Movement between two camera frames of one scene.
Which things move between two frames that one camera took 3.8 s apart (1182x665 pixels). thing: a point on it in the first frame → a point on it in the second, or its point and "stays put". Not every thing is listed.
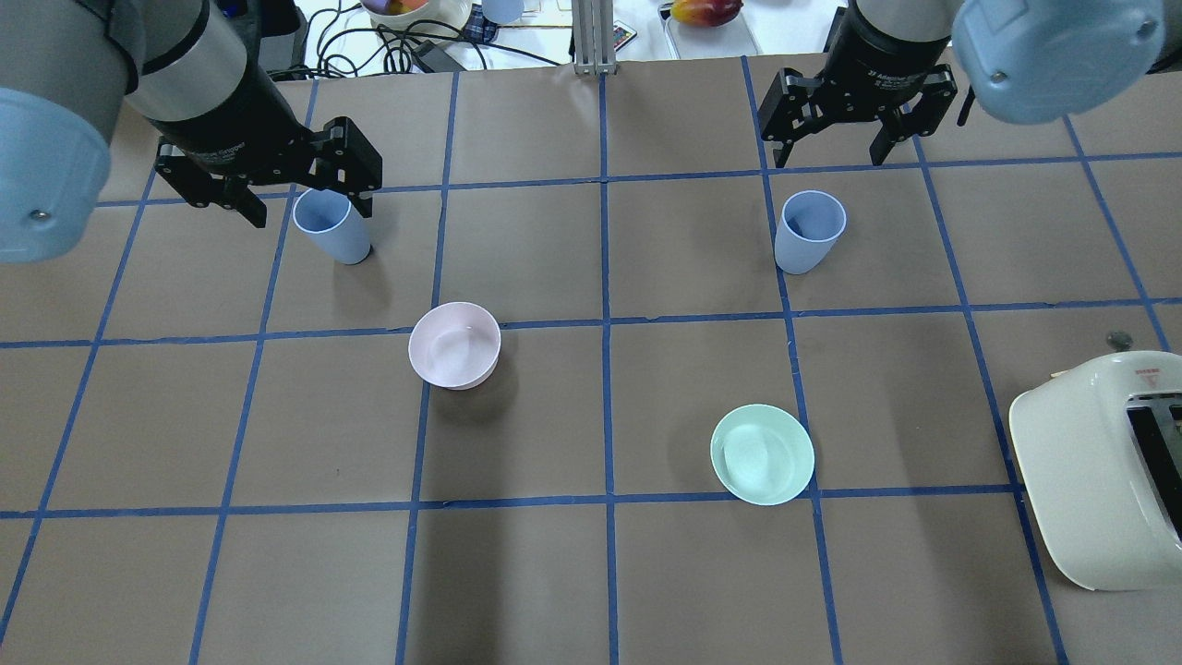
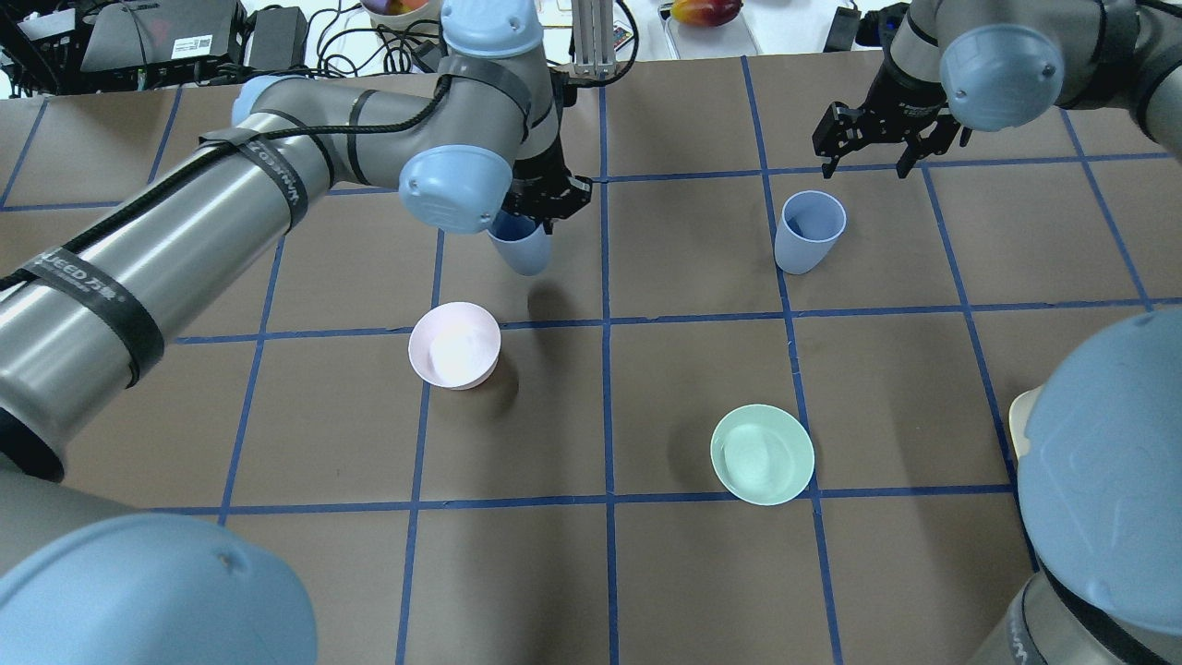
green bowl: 763,454 stays put
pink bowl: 456,345 stays put
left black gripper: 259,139 → 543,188
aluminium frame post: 593,37 stays put
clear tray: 735,38 stays put
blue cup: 334,223 → 522,241
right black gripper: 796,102 → 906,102
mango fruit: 706,13 stays put
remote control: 621,34 stays put
